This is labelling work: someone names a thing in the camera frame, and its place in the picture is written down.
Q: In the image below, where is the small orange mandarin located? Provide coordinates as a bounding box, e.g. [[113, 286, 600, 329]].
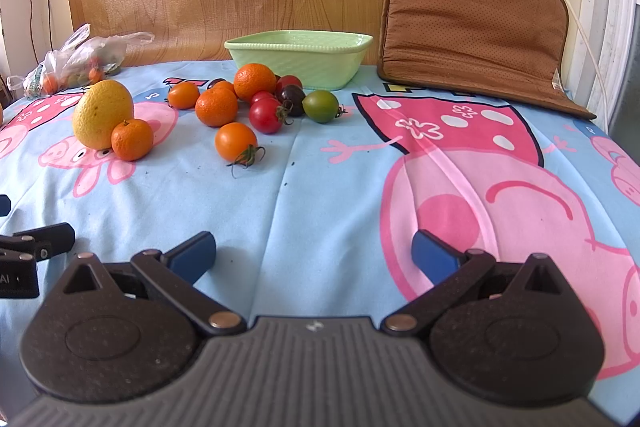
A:
[[111, 119, 154, 161]]

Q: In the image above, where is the large orange mandarin back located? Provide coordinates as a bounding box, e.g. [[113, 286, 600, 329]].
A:
[[233, 63, 277, 102]]

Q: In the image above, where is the red cherry tomato front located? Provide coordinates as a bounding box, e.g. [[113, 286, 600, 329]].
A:
[[248, 98, 290, 134]]

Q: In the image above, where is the red cherry tomato back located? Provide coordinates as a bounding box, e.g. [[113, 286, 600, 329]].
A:
[[273, 75, 303, 95]]

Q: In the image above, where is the light green ceramic bowl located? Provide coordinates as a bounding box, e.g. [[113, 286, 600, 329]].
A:
[[224, 30, 373, 91]]

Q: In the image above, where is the white window frame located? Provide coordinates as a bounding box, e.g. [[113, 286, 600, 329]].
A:
[[566, 0, 638, 131]]

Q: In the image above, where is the brown padded cushion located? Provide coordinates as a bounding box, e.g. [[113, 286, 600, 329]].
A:
[[378, 0, 595, 120]]

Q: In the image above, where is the orange tomato with stem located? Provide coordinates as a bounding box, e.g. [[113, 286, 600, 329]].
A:
[[214, 122, 266, 168]]

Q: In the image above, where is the large yellow citrus fruit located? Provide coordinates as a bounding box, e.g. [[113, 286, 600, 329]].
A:
[[72, 79, 134, 150]]

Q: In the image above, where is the small orange tomato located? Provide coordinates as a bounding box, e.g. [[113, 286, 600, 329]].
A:
[[167, 81, 200, 110]]

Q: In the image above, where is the green tomato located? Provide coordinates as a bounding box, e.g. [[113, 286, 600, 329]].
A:
[[303, 90, 345, 124]]

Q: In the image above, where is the dark purple tomato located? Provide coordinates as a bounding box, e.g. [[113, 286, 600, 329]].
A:
[[278, 84, 306, 117]]

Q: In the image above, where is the red cherry tomato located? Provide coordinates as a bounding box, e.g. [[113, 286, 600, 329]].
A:
[[248, 98, 290, 134], [273, 75, 303, 95]]

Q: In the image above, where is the Peppa Pig blue tablecloth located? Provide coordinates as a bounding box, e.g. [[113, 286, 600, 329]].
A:
[[1, 62, 639, 423]]

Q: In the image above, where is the clear plastic fruit bag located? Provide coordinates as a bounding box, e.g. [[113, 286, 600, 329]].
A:
[[6, 24, 155, 100]]

